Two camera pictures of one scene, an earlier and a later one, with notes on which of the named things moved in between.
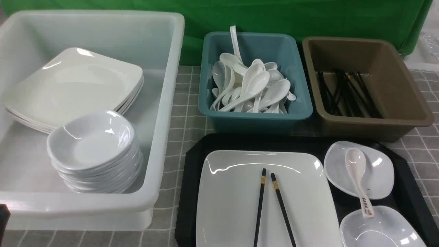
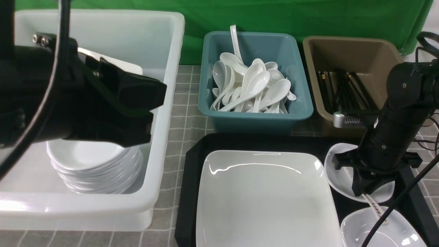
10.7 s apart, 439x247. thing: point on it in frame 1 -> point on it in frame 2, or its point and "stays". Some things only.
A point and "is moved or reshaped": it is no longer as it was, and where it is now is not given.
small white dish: [379, 175] stays
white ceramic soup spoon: [355, 160] is moved or reshaped
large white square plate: [228, 196] stays
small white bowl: [391, 226] stays
